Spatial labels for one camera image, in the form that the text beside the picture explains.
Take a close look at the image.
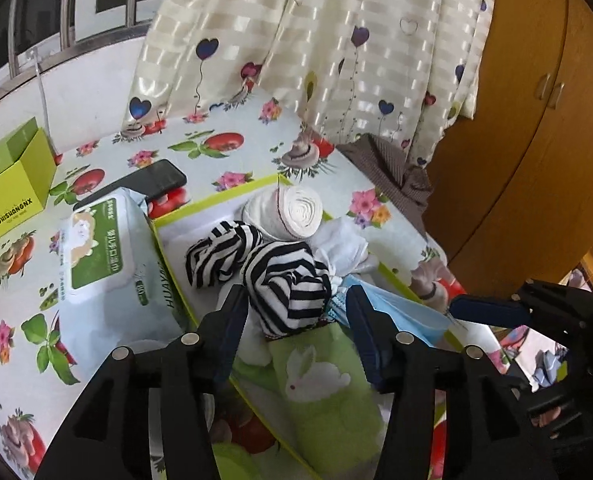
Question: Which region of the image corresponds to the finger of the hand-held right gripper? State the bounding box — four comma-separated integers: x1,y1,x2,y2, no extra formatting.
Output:
449,281,593,334

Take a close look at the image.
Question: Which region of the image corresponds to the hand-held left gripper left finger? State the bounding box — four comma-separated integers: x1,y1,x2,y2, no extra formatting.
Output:
34,284,250,480

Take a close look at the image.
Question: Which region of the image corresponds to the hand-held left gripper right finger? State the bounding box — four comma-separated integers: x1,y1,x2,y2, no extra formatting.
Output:
346,285,559,480

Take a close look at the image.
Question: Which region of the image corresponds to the white fluffy roll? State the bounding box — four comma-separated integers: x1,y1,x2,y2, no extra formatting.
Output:
237,327,274,367

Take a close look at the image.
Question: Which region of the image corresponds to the blue plastic bag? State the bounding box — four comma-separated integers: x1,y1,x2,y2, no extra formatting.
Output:
331,282,450,349

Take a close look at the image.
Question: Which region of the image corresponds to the green rabbit towel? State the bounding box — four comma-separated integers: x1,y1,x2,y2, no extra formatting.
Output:
268,324,383,477

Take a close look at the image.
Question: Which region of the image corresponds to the black white striped sock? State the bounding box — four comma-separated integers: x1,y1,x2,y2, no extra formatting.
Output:
185,222,264,289
241,242,332,337

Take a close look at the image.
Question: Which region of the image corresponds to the white tissue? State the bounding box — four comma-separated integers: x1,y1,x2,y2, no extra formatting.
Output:
315,219,373,282

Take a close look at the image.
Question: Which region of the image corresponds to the green shallow box white inside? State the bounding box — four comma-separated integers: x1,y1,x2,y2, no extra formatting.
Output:
151,174,458,480

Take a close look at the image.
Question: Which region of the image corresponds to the blue grey cloth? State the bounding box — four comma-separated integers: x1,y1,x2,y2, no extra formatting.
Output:
530,349,573,387

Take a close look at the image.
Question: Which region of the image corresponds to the wet wipes pack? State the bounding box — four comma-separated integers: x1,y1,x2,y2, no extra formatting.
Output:
56,187,188,342

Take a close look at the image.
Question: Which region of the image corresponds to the brown cloth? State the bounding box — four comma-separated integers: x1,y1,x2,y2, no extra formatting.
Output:
335,133,433,232

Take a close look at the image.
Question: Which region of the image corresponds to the black phone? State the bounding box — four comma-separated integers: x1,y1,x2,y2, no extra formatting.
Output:
73,158,188,212

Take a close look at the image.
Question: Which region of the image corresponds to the wooden cabinet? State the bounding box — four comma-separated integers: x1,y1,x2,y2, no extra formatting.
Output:
423,0,593,287

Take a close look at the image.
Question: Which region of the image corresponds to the floral tablecloth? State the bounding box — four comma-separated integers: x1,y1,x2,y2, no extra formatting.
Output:
0,92,508,480

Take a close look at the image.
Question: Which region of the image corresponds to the lime green open box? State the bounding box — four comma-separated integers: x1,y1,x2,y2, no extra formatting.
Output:
0,117,58,256

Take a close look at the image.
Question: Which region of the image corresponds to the heart print curtain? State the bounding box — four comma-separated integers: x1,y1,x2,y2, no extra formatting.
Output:
121,0,498,169

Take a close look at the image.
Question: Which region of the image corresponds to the metal window railing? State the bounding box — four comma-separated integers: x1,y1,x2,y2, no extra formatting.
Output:
0,0,153,107

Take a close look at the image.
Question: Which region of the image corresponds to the white cable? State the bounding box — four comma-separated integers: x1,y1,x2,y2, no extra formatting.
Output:
25,49,58,152

